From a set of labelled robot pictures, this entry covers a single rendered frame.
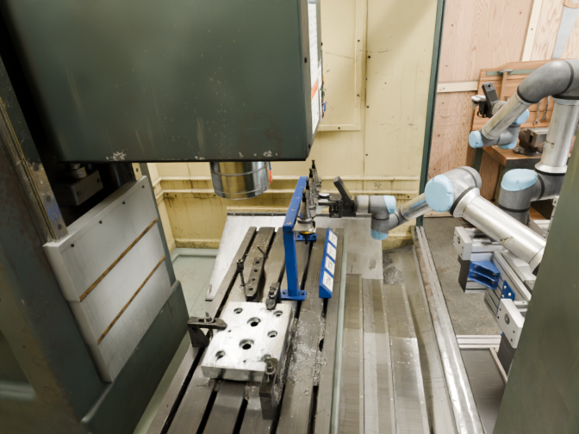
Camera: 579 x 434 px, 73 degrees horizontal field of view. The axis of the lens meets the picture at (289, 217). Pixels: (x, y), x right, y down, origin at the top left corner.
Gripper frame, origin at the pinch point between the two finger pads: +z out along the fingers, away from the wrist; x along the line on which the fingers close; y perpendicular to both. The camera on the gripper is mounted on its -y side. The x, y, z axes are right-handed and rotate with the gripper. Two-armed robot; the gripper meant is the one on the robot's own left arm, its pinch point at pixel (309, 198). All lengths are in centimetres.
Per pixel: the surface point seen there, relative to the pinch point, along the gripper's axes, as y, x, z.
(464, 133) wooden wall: 31, 214, -114
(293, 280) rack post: 21.5, -28.9, 3.3
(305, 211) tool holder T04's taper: -5.7, -23.9, -1.4
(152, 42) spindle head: -65, -65, 24
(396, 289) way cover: 49, 5, -40
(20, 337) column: 1, -86, 64
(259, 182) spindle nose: -30, -57, 6
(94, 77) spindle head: -58, -65, 40
